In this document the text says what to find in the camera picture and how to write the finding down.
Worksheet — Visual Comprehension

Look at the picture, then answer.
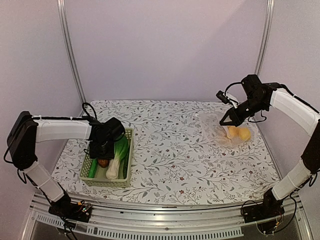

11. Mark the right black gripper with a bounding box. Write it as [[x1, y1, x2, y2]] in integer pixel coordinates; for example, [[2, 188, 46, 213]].
[[219, 96, 268, 127]]

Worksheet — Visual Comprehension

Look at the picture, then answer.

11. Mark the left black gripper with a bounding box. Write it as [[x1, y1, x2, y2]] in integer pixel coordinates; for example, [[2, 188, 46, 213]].
[[89, 138, 115, 159]]

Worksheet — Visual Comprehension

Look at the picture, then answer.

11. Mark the orange yellow mango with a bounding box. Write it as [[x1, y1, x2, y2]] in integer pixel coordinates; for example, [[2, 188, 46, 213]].
[[227, 126, 239, 139]]

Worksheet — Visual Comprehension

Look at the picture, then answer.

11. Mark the clear zip top bag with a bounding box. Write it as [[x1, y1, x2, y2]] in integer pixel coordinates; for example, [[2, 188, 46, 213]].
[[198, 111, 252, 147]]

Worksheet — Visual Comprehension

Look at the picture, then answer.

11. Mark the yellow lemon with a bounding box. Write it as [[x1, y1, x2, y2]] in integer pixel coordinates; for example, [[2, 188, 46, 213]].
[[237, 127, 251, 142]]

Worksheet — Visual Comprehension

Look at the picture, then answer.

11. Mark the brown potato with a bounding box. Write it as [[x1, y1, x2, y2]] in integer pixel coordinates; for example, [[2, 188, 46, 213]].
[[97, 159, 110, 169]]

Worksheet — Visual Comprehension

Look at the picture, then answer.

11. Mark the green bok choy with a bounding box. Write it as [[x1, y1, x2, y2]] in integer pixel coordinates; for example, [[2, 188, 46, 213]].
[[105, 135, 129, 180]]

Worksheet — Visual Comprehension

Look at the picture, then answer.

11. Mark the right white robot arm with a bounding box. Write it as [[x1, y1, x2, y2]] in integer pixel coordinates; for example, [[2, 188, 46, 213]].
[[217, 75, 320, 218]]

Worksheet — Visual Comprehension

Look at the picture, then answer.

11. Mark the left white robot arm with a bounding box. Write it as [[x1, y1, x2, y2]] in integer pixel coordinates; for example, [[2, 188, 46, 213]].
[[4, 111, 125, 217]]

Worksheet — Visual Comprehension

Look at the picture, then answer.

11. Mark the green cucumber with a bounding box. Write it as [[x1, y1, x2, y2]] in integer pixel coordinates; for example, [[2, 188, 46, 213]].
[[87, 158, 98, 178]]

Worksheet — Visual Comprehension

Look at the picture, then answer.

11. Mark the dark green pepper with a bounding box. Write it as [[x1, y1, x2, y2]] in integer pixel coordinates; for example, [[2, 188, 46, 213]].
[[118, 157, 129, 179]]

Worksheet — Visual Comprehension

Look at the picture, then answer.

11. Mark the green plastic basket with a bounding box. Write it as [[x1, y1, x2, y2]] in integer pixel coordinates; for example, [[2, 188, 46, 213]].
[[79, 128, 134, 188]]

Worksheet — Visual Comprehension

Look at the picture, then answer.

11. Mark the floral tablecloth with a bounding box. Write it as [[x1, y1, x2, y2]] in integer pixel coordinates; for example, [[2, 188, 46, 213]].
[[52, 100, 279, 205]]

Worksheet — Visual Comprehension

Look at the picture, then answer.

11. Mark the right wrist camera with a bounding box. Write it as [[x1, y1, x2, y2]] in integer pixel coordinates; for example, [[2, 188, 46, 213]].
[[216, 90, 239, 108]]

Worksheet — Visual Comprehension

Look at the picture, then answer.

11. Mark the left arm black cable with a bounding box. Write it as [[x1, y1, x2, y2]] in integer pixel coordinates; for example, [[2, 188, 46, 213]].
[[81, 101, 100, 125]]

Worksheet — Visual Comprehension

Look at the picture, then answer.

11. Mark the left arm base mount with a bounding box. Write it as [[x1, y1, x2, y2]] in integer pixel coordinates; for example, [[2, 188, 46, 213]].
[[48, 195, 92, 223]]

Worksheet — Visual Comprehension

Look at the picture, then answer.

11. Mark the front aluminium rail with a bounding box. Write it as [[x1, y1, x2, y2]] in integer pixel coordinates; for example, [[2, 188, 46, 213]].
[[21, 193, 315, 240]]

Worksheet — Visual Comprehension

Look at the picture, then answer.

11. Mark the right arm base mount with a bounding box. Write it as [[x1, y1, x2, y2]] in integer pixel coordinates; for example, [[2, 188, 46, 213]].
[[240, 197, 285, 235]]

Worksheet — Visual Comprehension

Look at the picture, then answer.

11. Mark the right aluminium frame post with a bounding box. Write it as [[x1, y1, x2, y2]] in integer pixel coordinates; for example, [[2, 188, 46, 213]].
[[254, 0, 275, 76]]

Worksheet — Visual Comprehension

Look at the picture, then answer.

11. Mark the aluminium frame post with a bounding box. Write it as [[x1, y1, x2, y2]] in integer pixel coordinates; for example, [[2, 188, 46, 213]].
[[254, 0, 275, 76], [56, 0, 86, 104]]

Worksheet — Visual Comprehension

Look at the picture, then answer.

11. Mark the left aluminium frame post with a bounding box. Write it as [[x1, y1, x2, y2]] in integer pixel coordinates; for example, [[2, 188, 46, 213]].
[[56, 0, 86, 104]]

